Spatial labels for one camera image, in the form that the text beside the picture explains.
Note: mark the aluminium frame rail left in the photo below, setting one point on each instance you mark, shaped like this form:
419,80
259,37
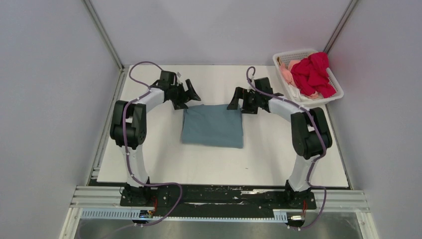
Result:
112,76

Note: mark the aluminium front frame beam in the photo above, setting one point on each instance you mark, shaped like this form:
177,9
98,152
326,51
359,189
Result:
109,197

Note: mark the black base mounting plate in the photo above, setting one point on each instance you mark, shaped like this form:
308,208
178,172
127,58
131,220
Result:
218,201

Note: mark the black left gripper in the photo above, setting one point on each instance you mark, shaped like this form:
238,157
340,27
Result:
189,94

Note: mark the aluminium frame rail right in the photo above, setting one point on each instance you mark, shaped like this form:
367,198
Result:
341,24

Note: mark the blue-grey t-shirt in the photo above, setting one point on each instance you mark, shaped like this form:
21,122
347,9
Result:
212,125

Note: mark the white t-shirt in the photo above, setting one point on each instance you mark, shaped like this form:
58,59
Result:
295,92

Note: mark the aluminium frame rail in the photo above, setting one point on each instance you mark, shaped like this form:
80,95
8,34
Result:
112,76
341,24

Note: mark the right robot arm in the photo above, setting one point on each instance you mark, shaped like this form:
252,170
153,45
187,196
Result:
311,136

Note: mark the pink t-shirt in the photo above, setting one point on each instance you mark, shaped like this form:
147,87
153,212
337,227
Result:
286,70

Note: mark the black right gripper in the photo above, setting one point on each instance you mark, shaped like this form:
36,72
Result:
240,93

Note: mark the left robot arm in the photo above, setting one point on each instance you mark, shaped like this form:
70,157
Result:
129,130

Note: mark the red t-shirt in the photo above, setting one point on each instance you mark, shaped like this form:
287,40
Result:
311,77

